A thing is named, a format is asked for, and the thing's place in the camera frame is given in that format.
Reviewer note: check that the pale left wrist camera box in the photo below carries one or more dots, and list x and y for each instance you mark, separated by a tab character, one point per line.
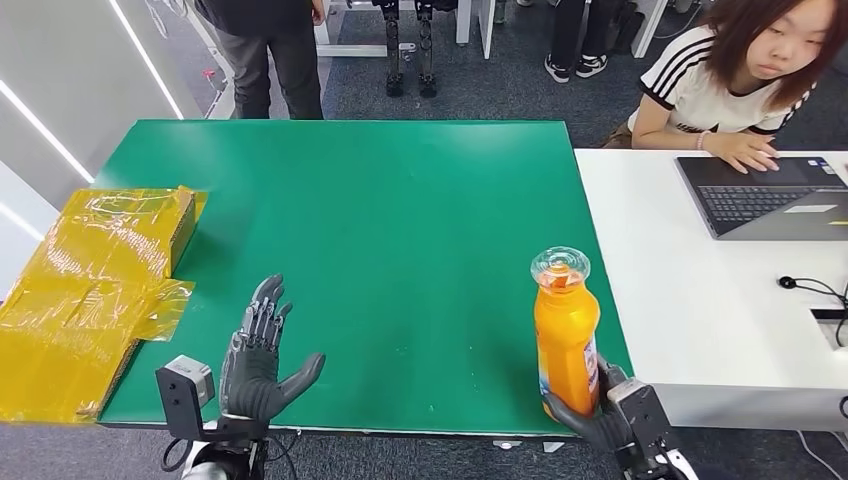
185	397

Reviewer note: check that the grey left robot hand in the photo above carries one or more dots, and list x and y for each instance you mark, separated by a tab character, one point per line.
252	384

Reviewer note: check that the seated person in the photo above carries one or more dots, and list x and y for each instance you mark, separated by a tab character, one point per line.
702	86

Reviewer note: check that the black humanoid robot legs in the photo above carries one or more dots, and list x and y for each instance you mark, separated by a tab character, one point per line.
394	56

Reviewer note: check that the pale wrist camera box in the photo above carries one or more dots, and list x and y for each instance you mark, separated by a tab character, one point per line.
642	417
185	397

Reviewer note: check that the seated person's hand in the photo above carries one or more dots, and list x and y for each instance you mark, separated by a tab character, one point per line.
745	149

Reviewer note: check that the standing person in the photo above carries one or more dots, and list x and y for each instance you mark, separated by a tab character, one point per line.
272	60

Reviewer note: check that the person's legs with sneakers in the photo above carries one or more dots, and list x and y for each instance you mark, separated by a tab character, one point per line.
566	40

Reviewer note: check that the orange plastic bottle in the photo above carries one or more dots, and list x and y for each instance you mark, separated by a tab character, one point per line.
563	338

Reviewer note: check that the dark grey laptop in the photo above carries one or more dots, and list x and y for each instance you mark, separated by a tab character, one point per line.
762	202

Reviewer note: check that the white desk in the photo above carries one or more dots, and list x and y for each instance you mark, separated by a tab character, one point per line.
696	318

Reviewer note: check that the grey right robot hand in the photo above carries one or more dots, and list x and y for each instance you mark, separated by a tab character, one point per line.
599	427

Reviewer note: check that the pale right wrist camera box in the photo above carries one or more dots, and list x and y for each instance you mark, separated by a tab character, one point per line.
642	417

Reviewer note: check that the white table frame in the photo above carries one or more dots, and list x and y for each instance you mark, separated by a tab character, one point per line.
351	50

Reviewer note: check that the yellow film wrapped cardboard box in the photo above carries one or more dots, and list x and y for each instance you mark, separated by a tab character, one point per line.
86	291

